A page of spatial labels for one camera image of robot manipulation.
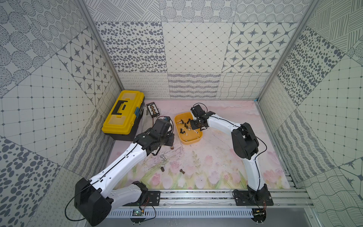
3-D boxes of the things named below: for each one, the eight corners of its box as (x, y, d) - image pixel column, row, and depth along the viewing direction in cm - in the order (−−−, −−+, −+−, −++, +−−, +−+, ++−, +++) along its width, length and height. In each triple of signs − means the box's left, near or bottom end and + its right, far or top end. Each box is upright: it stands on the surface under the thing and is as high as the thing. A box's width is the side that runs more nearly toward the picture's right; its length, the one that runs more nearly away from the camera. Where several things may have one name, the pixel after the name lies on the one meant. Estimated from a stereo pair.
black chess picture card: (151, 117, 111) (151, 115, 109) (146, 106, 119) (146, 104, 116) (160, 114, 113) (159, 112, 111) (154, 103, 121) (154, 101, 119)
